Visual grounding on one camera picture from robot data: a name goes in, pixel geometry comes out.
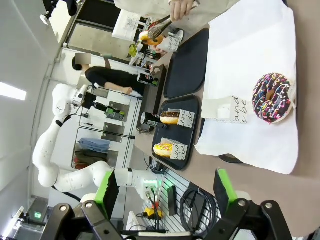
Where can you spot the white printed box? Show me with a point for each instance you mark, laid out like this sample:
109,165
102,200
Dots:
127,25

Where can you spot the dark navy plastic tray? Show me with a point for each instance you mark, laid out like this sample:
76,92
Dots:
231,159
186,67
175,135

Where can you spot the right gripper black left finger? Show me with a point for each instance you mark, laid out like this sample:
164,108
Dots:
105,200

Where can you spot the blue folded cloth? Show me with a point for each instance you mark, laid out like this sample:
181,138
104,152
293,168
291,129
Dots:
95,145

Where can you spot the dark serving tongs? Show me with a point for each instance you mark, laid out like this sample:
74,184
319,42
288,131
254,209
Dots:
156,31

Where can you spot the black green Pepsi can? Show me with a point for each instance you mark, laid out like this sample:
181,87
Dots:
151,118
150,81

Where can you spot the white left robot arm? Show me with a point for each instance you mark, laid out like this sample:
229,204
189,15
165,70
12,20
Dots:
46,150

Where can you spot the empty white printed paper sleeve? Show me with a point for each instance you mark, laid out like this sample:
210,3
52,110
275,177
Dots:
225,110

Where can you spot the bystander's hand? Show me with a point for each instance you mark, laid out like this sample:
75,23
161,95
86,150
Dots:
128,90

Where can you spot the black power box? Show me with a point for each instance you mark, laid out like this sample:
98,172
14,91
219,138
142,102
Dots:
172,200

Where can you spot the bystander in black shirt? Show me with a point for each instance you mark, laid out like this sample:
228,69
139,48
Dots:
107,77

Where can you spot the yellow sprinkled donut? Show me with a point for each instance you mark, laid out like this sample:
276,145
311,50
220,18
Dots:
162,150

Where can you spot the white printed paper sleeve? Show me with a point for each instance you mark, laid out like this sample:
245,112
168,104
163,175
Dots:
180,150
172,43
225,110
187,118

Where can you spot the person's beige coat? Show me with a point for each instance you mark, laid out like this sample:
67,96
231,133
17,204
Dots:
207,10

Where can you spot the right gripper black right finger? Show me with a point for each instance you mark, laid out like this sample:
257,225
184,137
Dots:
225,192

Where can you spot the yellow emergency stop button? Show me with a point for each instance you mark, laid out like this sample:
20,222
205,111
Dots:
152,213

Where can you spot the green plastic object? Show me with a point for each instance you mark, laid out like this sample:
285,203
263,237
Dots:
133,50

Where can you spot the person's left hand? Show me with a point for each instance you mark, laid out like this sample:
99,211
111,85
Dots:
182,10

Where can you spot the chocolate donut with colourful sprinkles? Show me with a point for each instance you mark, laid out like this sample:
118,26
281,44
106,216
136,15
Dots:
260,100

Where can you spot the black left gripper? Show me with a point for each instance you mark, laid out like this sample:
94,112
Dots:
101,107

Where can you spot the orange glazed donut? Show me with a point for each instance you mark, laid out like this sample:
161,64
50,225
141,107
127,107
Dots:
146,37

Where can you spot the person's right hand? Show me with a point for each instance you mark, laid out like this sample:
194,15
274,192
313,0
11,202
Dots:
160,51

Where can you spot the chocolate glazed donut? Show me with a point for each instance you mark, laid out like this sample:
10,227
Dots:
168,117

